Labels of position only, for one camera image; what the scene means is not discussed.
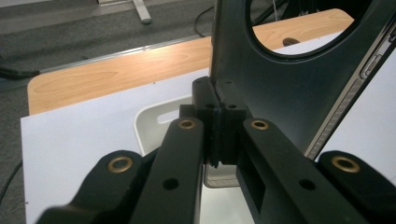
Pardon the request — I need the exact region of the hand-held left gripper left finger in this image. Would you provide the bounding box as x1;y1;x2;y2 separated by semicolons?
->
179;76;222;169

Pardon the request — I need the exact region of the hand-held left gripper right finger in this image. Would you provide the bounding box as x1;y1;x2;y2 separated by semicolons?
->
217;79;254;166

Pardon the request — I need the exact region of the black frying pan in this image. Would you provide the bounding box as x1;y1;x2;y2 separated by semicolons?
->
204;0;396;189

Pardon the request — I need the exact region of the white plastic tray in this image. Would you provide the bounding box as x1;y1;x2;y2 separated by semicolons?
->
133;95;194;157

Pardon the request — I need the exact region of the grey metal stand leg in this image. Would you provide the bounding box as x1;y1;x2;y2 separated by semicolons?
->
97;0;153;25

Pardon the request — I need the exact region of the black cable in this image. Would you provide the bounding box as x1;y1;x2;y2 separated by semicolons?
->
0;159;23;204
193;5;216;38

